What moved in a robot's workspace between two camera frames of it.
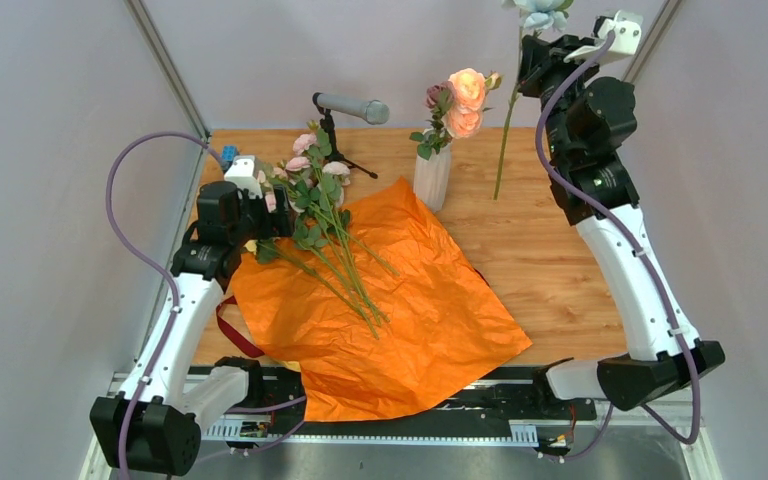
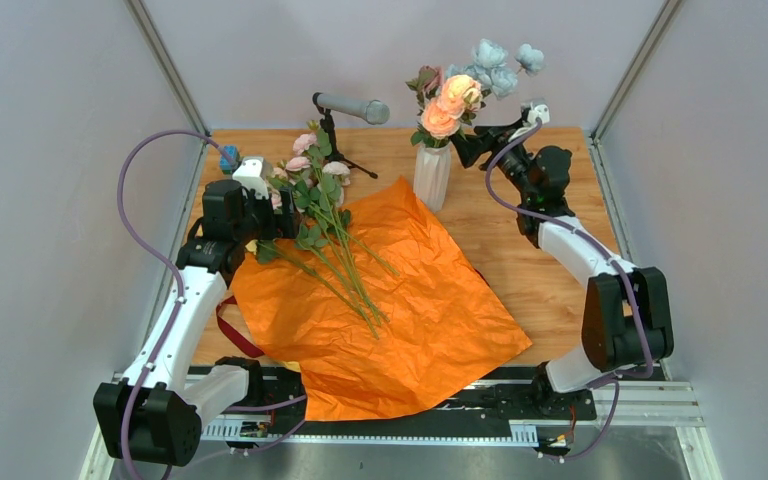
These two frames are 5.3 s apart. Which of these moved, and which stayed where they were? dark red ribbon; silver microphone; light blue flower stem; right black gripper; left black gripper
Moved: light blue flower stem; right black gripper
Stayed: silver microphone; left black gripper; dark red ribbon
